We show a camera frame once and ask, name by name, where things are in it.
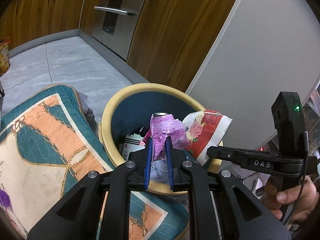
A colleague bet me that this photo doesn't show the white green carton box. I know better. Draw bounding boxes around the white green carton box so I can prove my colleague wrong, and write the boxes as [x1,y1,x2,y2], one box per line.
[121,134,145,161]

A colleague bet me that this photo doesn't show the purple plastic wrapper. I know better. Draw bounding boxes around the purple plastic wrapper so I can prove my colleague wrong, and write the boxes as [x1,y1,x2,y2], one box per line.
[143,113,190,161]

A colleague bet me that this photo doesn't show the red white paper bowl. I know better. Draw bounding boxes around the red white paper bowl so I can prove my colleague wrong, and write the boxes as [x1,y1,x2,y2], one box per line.
[182,110,233,166]

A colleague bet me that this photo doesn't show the wooden kitchen cabinets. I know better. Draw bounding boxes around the wooden kitchen cabinets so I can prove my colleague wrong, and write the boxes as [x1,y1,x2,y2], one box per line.
[1,0,236,91]

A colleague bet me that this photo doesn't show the person's right hand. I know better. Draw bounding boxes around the person's right hand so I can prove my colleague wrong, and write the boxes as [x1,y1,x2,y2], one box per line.
[262,176,319,222]

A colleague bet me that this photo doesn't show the teal bin with yellow rim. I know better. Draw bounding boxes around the teal bin with yellow rim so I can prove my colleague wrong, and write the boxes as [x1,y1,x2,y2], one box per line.
[99,83,221,196]

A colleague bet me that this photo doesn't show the teal and orange floor rug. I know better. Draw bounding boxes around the teal and orange floor rug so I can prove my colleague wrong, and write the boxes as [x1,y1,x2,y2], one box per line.
[0,83,190,240]

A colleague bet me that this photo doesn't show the white refrigerator side panel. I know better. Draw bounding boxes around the white refrigerator side panel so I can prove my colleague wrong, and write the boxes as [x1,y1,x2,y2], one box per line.
[187,0,319,149]

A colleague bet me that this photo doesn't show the stainless steel built-in oven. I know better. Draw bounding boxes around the stainless steel built-in oven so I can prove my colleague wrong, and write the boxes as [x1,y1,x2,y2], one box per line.
[92,0,145,60]

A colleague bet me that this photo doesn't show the floral snack jar red lid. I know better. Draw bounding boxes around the floral snack jar red lid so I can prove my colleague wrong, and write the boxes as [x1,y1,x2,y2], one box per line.
[0,37,10,76]

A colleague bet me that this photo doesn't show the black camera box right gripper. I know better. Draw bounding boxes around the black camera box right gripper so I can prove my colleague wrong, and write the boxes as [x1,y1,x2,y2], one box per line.
[271,92,309,159]

